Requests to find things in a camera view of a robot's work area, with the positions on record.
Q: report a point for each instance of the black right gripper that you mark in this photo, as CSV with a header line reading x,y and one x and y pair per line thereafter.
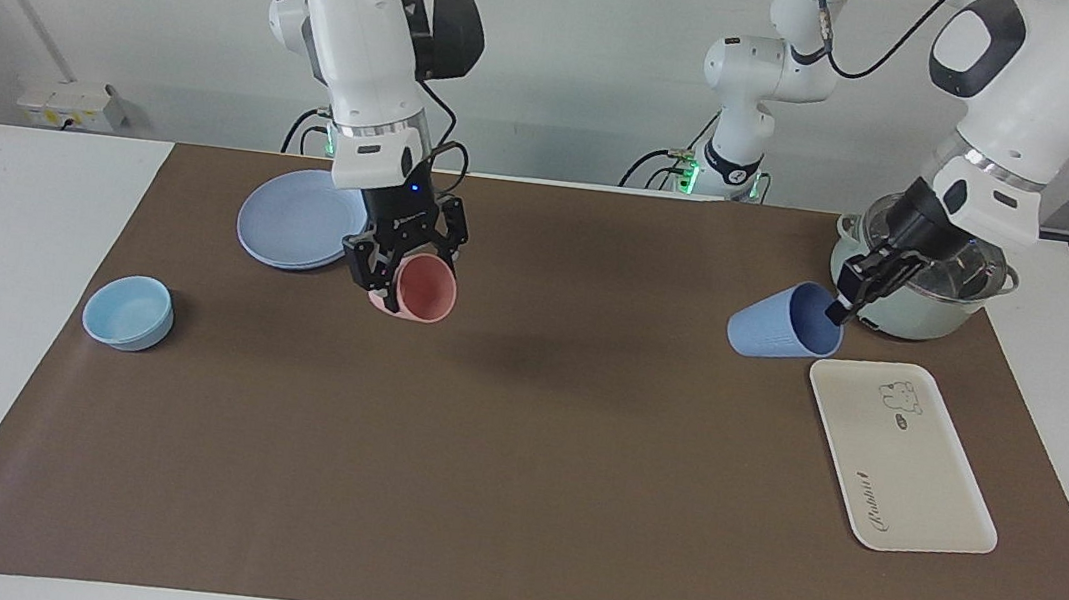
x,y
403,215

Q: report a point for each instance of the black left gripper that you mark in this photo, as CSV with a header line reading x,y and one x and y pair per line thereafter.
x,y
925,229

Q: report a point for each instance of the pink plastic cup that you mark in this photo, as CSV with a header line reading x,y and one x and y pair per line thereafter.
x,y
423,289

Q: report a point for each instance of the blue plastic cup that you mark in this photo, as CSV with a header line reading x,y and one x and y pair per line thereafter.
x,y
778,326

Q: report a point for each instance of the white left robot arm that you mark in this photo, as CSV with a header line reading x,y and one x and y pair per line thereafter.
x,y
1042,86

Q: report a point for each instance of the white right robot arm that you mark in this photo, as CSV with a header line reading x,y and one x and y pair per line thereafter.
x,y
362,49

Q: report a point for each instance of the cream tray with bear print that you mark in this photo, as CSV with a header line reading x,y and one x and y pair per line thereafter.
x,y
898,462

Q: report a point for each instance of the pale green pot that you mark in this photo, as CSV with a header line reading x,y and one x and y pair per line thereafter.
x,y
936,306

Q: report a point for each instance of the blue round plate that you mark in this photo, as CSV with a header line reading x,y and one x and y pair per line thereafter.
x,y
291,227

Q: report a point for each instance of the brown table mat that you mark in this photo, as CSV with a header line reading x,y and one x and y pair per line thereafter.
x,y
526,460

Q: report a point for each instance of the light blue bowl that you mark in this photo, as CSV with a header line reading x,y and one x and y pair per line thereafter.
x,y
128,312

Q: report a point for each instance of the white wall power strip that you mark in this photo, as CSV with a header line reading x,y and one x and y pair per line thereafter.
x,y
69,104

